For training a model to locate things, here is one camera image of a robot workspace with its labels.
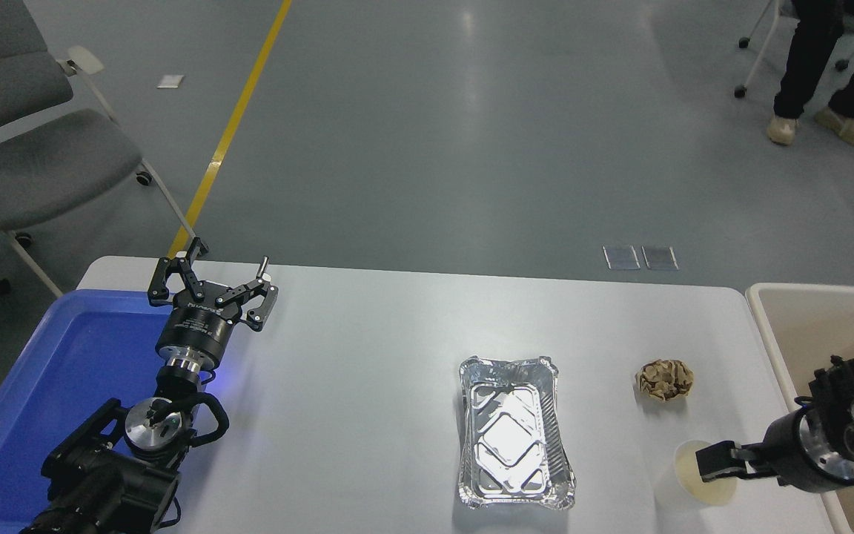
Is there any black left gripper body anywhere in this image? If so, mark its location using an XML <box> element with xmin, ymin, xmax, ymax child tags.
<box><xmin>156</xmin><ymin>297</ymin><xmax>239</xmax><ymax>369</ymax></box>

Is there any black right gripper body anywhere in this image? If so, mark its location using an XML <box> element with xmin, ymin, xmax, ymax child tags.
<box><xmin>763</xmin><ymin>410</ymin><xmax>833</xmax><ymax>495</ymax></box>

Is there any white paper cup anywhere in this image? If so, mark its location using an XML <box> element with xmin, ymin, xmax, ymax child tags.
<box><xmin>653</xmin><ymin>439</ymin><xmax>739</xmax><ymax>508</ymax></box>

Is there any crumpled tan paper ball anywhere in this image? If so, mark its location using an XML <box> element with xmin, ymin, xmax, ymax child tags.
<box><xmin>635</xmin><ymin>359</ymin><xmax>695</xmax><ymax>402</ymax></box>

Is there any large pale bin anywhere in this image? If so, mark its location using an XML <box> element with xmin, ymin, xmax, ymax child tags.
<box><xmin>746</xmin><ymin>282</ymin><xmax>854</xmax><ymax>534</ymax></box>

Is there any blue plastic tray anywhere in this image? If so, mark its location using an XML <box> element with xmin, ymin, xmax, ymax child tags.
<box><xmin>0</xmin><ymin>289</ymin><xmax>209</xmax><ymax>534</ymax></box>

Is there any grey padded office chair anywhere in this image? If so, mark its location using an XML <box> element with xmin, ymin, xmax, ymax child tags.
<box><xmin>0</xmin><ymin>0</ymin><xmax>209</xmax><ymax>297</ymax></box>

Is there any silver foil tray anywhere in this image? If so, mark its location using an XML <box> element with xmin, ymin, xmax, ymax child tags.
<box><xmin>458</xmin><ymin>356</ymin><xmax>577</xmax><ymax>512</ymax></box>

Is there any clear floor plate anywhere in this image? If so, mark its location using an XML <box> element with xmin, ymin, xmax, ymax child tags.
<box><xmin>603</xmin><ymin>245</ymin><xmax>641</xmax><ymax>271</ymax></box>
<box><xmin>642</xmin><ymin>245</ymin><xmax>679</xmax><ymax>271</ymax></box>

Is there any person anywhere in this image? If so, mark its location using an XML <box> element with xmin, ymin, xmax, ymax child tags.
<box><xmin>767</xmin><ymin>0</ymin><xmax>854</xmax><ymax>149</ymax></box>

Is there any white wheeled chair frame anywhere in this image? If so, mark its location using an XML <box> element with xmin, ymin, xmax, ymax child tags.
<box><xmin>733</xmin><ymin>0</ymin><xmax>854</xmax><ymax>99</ymax></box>

